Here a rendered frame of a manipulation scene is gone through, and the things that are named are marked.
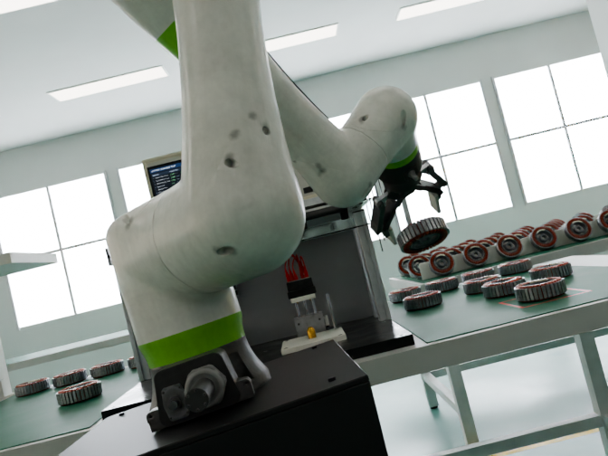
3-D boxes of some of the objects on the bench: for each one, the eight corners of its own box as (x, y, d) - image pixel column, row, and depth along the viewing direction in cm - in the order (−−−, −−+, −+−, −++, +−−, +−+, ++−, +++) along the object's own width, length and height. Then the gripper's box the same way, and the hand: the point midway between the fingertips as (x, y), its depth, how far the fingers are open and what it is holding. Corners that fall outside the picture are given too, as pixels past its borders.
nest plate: (346, 339, 134) (346, 334, 134) (281, 355, 134) (280, 349, 134) (342, 331, 149) (341, 326, 149) (283, 346, 149) (282, 341, 149)
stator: (424, 303, 182) (422, 291, 182) (451, 300, 172) (448, 288, 172) (397, 312, 176) (394, 299, 176) (423, 310, 166) (420, 297, 166)
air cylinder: (327, 333, 154) (321, 311, 154) (299, 339, 153) (293, 318, 154) (326, 330, 159) (321, 310, 159) (299, 337, 159) (293, 317, 159)
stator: (80, 395, 164) (77, 383, 165) (111, 390, 160) (109, 376, 160) (49, 409, 154) (45, 394, 154) (82, 403, 150) (79, 388, 150)
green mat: (724, 269, 119) (723, 268, 119) (427, 343, 118) (426, 342, 118) (537, 265, 213) (536, 264, 213) (371, 307, 212) (371, 306, 212)
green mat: (90, 428, 117) (89, 426, 117) (-220, 505, 116) (-220, 504, 116) (184, 353, 211) (184, 353, 211) (14, 395, 209) (14, 394, 209)
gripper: (359, 214, 112) (380, 267, 130) (460, 142, 113) (467, 204, 131) (337, 190, 116) (361, 244, 134) (435, 120, 118) (445, 183, 136)
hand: (413, 220), depth 131 cm, fingers open, 11 cm apart
